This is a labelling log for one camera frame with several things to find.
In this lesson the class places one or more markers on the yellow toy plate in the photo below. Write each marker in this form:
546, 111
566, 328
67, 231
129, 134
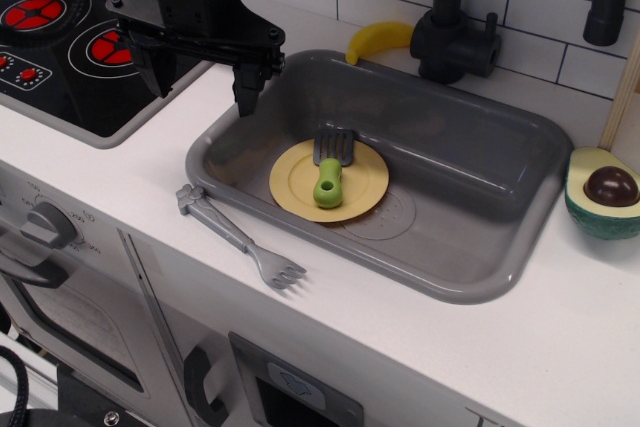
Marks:
294, 175

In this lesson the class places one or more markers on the grey plastic sink basin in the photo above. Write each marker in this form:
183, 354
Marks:
471, 181

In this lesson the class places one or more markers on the black toy stovetop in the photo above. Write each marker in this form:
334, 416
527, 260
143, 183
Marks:
86, 86

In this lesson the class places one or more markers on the green handled grey spatula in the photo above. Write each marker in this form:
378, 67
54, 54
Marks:
332, 151

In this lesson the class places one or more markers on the yellow toy banana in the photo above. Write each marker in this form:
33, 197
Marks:
376, 38

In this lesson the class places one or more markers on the black dishwasher handle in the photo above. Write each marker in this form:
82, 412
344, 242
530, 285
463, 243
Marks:
196, 366

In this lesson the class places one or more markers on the black toy faucet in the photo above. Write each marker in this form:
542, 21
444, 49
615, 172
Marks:
449, 47

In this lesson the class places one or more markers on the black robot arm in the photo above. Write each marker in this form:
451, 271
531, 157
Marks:
226, 32

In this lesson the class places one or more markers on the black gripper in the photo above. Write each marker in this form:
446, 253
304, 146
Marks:
219, 31

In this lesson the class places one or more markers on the grey oven knob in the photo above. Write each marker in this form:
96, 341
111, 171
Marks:
48, 226

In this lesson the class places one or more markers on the toy avocado half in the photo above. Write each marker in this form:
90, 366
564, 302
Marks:
602, 194

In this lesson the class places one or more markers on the grey oven door handle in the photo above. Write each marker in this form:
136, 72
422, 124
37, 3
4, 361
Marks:
25, 261

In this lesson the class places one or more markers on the toy oven door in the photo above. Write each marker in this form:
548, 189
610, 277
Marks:
88, 313

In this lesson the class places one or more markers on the grey toy fork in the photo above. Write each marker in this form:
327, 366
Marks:
276, 271

